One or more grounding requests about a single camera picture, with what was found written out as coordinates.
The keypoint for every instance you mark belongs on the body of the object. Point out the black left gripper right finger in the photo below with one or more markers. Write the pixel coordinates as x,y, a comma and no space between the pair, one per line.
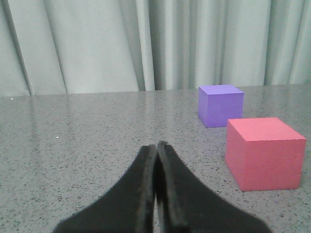
186,205

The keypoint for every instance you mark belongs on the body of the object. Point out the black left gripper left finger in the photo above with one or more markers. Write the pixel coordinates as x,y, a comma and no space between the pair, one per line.
128,207

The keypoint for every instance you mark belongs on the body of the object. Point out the red foam cube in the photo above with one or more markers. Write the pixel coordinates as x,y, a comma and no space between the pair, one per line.
264,154

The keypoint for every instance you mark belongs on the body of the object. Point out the purple foam cube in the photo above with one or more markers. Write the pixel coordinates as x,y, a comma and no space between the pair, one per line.
219,103

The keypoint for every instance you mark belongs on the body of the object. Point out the pale green curtain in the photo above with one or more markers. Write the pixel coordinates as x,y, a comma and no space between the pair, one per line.
95,46

